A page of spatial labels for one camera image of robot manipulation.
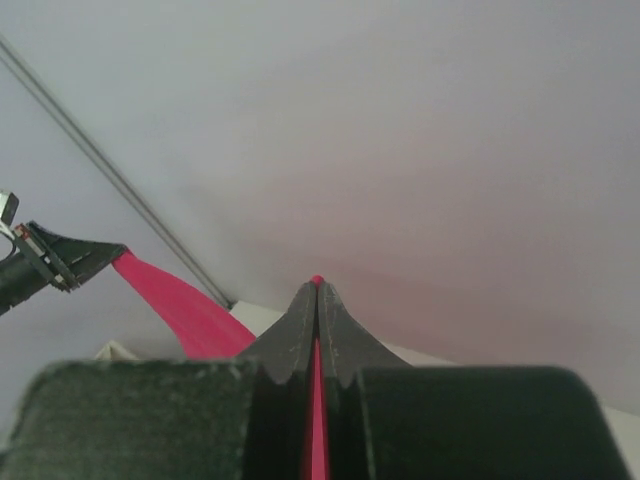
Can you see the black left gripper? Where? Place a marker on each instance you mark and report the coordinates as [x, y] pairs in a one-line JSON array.
[[40, 258]]

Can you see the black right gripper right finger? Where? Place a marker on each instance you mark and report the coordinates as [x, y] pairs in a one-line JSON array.
[[379, 417]]

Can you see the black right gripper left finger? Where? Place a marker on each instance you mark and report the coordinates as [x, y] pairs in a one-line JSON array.
[[247, 417]]

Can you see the wicker basket with cloth liner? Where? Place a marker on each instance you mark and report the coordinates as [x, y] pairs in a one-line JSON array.
[[114, 351]]

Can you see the pink t shirt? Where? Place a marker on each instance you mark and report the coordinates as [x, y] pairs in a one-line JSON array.
[[206, 331]]

